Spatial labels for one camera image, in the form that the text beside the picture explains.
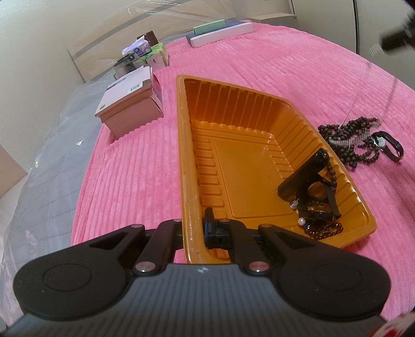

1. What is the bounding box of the blue flat book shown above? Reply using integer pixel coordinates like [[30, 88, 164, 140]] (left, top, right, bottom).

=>
[[185, 19, 252, 43]]

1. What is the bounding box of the red white cloth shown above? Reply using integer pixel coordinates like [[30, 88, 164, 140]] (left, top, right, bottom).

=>
[[371, 311, 415, 337]]

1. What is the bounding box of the pink ribbed blanket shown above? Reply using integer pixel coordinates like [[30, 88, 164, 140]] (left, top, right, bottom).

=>
[[70, 19, 415, 325]]

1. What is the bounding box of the pink cardboard box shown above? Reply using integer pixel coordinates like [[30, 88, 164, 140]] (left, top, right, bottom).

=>
[[95, 86, 164, 137]]

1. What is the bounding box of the dark bead necklace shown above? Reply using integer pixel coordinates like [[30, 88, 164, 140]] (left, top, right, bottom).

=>
[[318, 117, 381, 170]]

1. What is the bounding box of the green flat box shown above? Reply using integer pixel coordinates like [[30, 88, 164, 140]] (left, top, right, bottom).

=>
[[193, 19, 226, 35]]

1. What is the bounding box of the magenta white box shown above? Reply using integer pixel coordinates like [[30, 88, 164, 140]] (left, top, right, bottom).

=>
[[151, 73, 164, 111]]

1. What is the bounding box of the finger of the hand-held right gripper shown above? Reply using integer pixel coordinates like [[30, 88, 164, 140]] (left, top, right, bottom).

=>
[[381, 21, 415, 52]]

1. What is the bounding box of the long white box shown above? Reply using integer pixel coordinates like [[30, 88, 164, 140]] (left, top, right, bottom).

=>
[[190, 22, 254, 49]]

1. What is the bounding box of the white flat box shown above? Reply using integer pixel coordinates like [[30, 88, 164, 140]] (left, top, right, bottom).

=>
[[100, 66, 154, 110]]

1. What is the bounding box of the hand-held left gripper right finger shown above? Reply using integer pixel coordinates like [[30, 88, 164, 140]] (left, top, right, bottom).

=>
[[203, 207, 312, 277]]

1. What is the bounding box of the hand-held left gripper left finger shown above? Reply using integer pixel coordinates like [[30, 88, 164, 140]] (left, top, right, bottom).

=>
[[87, 220, 184, 277]]

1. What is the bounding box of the red bead bracelet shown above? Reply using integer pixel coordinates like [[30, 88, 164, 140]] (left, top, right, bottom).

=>
[[303, 222, 344, 240]]

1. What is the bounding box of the dark bead bracelet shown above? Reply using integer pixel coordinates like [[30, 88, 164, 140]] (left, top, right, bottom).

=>
[[323, 160, 338, 205]]

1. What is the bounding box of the orange plastic tray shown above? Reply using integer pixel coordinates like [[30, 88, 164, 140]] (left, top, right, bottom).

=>
[[176, 74, 377, 264]]

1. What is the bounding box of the clear plastic sheet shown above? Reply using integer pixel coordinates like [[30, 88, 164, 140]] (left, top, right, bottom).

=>
[[0, 69, 121, 326]]

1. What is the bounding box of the dark clear box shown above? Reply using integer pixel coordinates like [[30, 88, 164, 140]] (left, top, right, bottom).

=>
[[113, 53, 141, 78]]

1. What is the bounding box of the grey white wardrobe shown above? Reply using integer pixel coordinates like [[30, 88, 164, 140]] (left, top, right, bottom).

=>
[[288, 0, 415, 93]]

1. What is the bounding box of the black round-face watch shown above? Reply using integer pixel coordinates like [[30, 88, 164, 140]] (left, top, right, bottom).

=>
[[371, 130, 405, 162]]

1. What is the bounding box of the white blue tissue pack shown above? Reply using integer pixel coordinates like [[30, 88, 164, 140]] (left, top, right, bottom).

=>
[[122, 38, 153, 56]]

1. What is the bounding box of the thin silver necklace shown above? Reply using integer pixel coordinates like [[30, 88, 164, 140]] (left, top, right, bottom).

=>
[[345, 58, 403, 122]]

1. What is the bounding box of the beige bedside cabinet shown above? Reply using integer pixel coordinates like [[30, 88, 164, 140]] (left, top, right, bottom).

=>
[[251, 12, 298, 29]]

